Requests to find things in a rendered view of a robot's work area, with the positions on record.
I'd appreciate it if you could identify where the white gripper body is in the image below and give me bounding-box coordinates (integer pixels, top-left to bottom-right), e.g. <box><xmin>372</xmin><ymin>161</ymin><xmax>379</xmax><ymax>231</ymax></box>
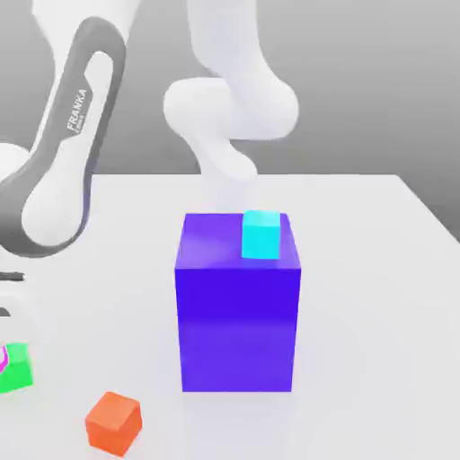
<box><xmin>0</xmin><ymin>289</ymin><xmax>39</xmax><ymax>347</ymax></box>

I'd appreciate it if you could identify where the small green cube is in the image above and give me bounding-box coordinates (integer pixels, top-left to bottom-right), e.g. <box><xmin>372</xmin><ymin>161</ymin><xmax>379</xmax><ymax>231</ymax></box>
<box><xmin>0</xmin><ymin>342</ymin><xmax>34</xmax><ymax>395</ymax></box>

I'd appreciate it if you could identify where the small orange cube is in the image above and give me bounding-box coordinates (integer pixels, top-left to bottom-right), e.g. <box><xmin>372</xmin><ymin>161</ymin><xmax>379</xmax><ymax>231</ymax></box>
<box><xmin>84</xmin><ymin>391</ymin><xmax>144</xmax><ymax>458</ymax></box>

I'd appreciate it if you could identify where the small cyan cube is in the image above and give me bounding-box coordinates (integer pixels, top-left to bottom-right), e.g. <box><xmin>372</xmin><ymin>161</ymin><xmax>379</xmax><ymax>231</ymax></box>
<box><xmin>241</xmin><ymin>209</ymin><xmax>282</xmax><ymax>261</ymax></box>

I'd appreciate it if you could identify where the large purple box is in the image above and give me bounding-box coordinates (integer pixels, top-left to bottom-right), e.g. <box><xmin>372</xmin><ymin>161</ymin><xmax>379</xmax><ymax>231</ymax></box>
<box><xmin>173</xmin><ymin>211</ymin><xmax>302</xmax><ymax>394</ymax></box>

